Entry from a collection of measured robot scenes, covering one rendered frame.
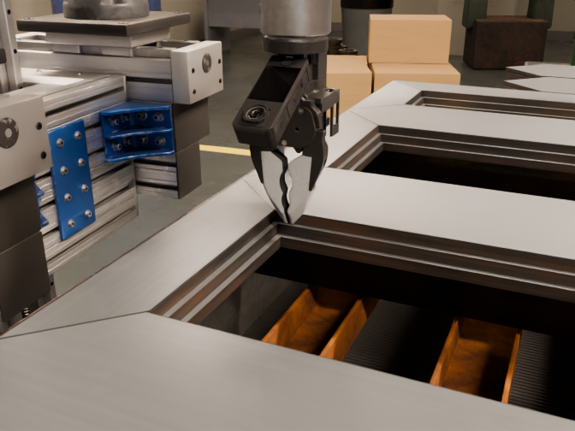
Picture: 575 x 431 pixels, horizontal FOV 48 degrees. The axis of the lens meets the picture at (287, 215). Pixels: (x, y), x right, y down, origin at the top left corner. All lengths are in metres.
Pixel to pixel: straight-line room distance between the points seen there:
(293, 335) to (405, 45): 3.80
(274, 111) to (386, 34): 3.91
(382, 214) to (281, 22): 0.26
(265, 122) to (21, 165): 0.31
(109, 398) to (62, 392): 0.04
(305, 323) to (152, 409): 0.45
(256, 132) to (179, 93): 0.53
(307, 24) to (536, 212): 0.36
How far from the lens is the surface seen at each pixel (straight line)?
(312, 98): 0.72
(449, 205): 0.83
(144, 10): 1.24
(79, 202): 1.10
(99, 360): 0.54
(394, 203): 0.82
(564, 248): 0.76
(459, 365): 0.84
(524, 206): 0.86
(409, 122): 1.22
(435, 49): 4.58
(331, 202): 0.82
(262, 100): 0.66
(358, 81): 4.20
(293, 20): 0.69
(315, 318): 0.91
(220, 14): 7.61
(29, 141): 0.82
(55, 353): 0.56
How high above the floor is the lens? 1.16
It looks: 23 degrees down
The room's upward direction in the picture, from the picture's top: straight up
